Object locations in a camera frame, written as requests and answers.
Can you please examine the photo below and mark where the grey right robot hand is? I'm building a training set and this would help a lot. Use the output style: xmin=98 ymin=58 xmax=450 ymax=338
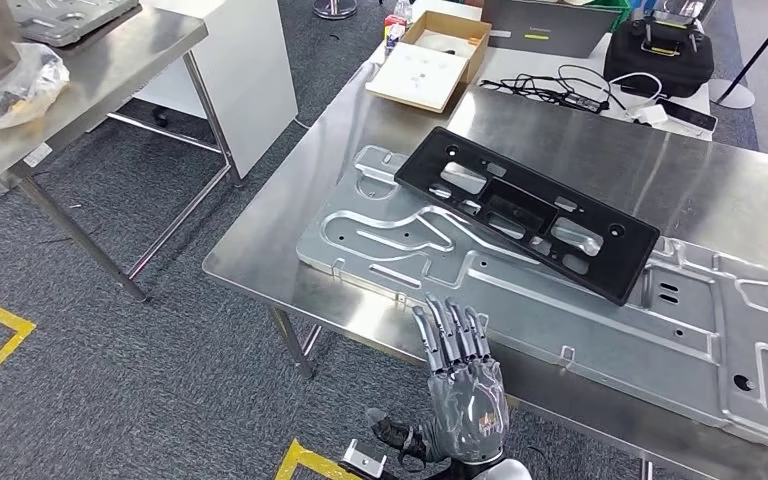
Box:
xmin=365 ymin=293 xmax=511 ymax=465

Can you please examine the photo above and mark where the black plastic plate frame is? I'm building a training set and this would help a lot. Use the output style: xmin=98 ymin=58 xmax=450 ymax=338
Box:
xmin=393 ymin=125 xmax=662 ymax=307

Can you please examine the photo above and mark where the stainless steel workbench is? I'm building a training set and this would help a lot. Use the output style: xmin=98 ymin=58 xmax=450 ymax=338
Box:
xmin=201 ymin=42 xmax=768 ymax=480

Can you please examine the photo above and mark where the stamped aluminium panel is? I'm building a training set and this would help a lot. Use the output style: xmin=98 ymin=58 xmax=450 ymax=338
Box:
xmin=6 ymin=0 xmax=141 ymax=48
xmin=295 ymin=144 xmax=768 ymax=452

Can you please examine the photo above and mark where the black flat phone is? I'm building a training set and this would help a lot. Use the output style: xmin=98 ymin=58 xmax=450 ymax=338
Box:
xmin=658 ymin=97 xmax=719 ymax=134

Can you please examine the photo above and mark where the brown cardboard box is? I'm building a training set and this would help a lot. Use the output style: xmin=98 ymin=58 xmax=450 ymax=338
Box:
xmin=400 ymin=9 xmax=493 ymax=86

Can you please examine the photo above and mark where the black carry bag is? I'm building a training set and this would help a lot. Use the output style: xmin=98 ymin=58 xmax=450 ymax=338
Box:
xmin=602 ymin=14 xmax=717 ymax=99

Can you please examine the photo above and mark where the grey stanchion base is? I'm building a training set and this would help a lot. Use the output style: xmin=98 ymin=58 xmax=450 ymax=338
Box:
xmin=312 ymin=0 xmax=359 ymax=20
xmin=708 ymin=78 xmax=756 ymax=111

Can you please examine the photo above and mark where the green plastic bin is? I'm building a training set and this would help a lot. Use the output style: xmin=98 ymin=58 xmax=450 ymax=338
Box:
xmin=582 ymin=0 xmax=634 ymax=31

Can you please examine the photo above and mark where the black stanchion pole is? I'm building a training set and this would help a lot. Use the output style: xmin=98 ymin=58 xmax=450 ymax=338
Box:
xmin=715 ymin=0 xmax=768 ymax=104

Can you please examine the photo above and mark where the steel side table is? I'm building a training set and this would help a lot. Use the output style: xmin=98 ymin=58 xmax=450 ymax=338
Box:
xmin=0 ymin=0 xmax=243 ymax=305

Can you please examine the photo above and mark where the white table label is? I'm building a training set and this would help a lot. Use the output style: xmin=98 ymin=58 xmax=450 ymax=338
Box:
xmin=24 ymin=142 xmax=54 ymax=168

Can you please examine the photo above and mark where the clear plastic bag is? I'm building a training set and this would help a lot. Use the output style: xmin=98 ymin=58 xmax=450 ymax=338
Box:
xmin=0 ymin=42 xmax=71 ymax=148

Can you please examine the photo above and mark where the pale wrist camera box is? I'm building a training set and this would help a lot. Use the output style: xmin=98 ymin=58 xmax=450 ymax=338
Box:
xmin=340 ymin=438 xmax=389 ymax=480

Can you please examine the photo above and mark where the black cable bundle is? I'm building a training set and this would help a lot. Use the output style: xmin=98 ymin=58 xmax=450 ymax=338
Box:
xmin=477 ymin=64 xmax=630 ymax=115

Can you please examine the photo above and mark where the white charger with cable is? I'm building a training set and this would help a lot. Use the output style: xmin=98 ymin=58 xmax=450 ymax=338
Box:
xmin=609 ymin=71 xmax=670 ymax=127

